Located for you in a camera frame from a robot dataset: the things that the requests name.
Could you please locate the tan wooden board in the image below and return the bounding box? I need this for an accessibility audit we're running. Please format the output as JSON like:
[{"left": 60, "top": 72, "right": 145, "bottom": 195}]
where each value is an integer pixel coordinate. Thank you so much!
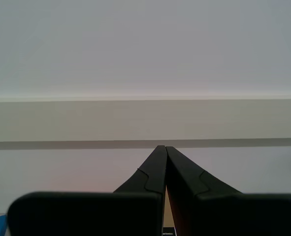
[{"left": 163, "top": 186, "right": 175, "bottom": 228}]

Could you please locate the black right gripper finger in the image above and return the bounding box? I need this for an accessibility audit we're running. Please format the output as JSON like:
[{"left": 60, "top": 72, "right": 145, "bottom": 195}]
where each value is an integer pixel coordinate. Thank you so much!
[
  {"left": 7, "top": 145, "right": 166, "bottom": 236},
  {"left": 165, "top": 146, "right": 291, "bottom": 236}
]

